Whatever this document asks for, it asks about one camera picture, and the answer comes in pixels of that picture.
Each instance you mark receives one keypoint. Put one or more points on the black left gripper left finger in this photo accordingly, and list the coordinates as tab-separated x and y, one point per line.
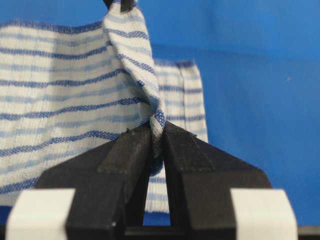
84	198

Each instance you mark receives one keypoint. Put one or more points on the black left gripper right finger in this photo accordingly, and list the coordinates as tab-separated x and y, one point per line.
214	195

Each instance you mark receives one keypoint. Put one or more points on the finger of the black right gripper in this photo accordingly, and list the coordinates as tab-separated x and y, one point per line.
125	5

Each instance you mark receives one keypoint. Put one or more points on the blue striped white towel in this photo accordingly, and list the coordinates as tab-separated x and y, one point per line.
65	90

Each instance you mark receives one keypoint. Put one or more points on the blue table cloth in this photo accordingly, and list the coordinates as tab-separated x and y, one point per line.
259	63

